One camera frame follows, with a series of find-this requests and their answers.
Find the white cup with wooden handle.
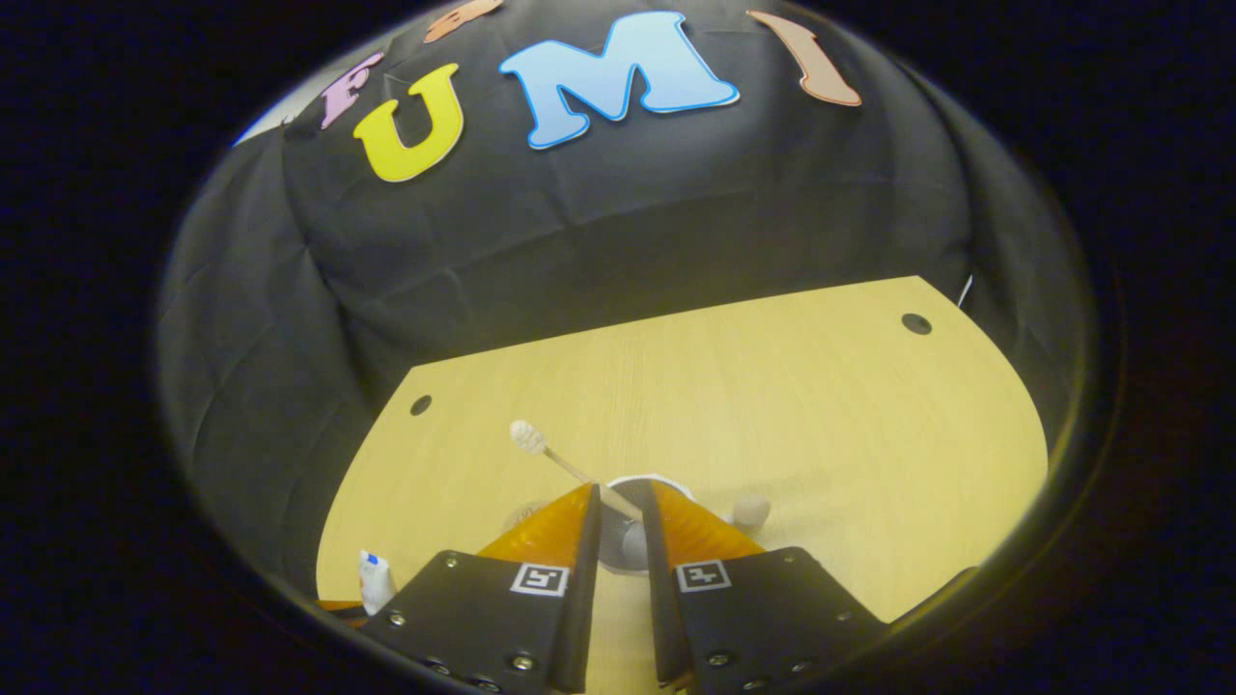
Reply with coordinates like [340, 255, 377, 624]
[599, 473, 772, 577]

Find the black backdrop cloth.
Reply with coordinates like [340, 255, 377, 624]
[154, 0, 1097, 599]

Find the white toothpaste tube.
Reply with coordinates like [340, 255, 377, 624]
[357, 550, 398, 617]

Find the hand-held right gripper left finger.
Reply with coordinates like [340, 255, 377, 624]
[384, 483, 603, 695]

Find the light wooden desktop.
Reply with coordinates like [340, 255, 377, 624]
[316, 275, 1051, 695]

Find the wooden toothbrush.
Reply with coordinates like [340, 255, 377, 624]
[509, 419, 644, 522]

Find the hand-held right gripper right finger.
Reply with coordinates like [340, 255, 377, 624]
[642, 480, 890, 695]

